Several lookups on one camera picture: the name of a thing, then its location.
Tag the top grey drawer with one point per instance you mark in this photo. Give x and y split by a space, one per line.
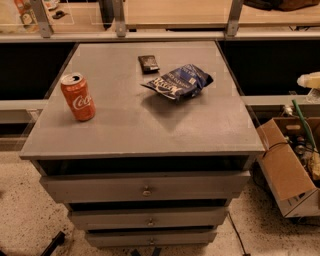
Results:
129 187

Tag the orange Coca-Cola can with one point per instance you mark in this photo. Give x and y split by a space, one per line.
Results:
76 92

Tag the grey drawer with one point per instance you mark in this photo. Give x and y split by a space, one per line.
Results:
151 238
129 187
148 218

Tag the middle grey drawer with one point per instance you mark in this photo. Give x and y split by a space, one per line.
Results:
148 218

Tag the dark bag on shelf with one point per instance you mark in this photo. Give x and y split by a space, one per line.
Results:
281 5

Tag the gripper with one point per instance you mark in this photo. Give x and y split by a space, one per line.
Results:
310 80

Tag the black stand leg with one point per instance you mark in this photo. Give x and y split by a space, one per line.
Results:
58 240

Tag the metal railing frame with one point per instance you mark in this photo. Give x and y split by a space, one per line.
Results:
158 20

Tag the cardboard box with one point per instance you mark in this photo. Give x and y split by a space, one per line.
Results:
291 184

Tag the green stick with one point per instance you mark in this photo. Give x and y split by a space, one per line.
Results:
305 125

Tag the bottom grey drawer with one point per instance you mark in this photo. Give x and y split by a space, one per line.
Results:
151 238

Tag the grey drawer cabinet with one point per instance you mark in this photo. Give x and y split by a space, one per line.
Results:
136 130

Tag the small dark brown packet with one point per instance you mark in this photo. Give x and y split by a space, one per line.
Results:
148 64

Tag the blue chip bag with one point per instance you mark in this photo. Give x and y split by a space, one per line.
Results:
185 81

